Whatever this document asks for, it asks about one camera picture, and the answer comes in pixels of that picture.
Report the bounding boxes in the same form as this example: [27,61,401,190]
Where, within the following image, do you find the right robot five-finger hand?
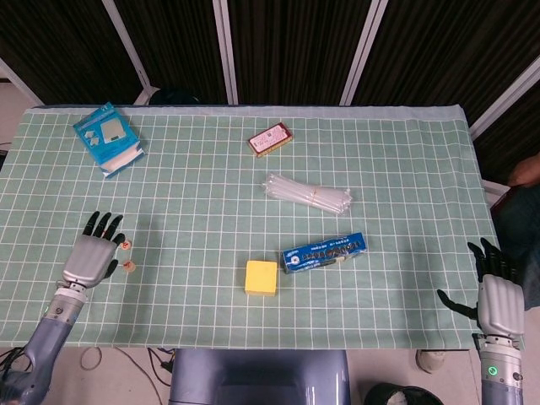
[437,238,527,338]

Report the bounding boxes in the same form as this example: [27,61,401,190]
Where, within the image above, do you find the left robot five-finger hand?
[57,210,127,290]

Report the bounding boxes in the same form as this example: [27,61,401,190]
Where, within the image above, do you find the bystander bare hand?
[510,156,540,186]

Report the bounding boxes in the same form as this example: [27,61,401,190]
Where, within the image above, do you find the bystander leg in jeans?
[495,185,540,311]

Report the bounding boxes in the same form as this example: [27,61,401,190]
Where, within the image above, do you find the white lump on floor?
[416,348,451,373]

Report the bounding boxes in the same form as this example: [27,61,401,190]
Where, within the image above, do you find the tan loop on floor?
[79,346,103,371]

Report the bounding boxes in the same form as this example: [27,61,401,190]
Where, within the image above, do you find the blue kitchen scale box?
[73,100,147,180]

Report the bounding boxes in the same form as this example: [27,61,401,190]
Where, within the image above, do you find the green checked tablecloth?
[0,104,527,351]

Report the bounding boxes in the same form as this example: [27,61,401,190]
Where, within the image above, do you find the black waste bin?
[363,382,444,405]

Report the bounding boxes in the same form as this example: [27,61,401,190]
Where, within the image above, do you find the yellow foam cube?
[244,260,279,296]

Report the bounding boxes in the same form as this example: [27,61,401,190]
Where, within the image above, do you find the black chair behind table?
[149,86,203,106]

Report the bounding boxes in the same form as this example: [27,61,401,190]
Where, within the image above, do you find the blue Oreo cookie box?
[282,231,367,274]

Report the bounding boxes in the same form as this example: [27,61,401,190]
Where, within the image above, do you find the blue-grey robot torso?
[168,348,352,405]

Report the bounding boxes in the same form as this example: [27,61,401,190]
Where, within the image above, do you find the red flat card box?
[247,121,295,159]

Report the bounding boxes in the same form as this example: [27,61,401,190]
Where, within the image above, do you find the bundle of clear straws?
[263,171,354,219]

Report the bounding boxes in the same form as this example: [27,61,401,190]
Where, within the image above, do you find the dark folding partition screen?
[0,0,540,186]

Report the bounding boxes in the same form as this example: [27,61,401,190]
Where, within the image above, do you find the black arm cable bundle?
[0,348,39,379]

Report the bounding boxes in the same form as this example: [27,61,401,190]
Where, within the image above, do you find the black floor cable with plug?
[146,348,176,375]

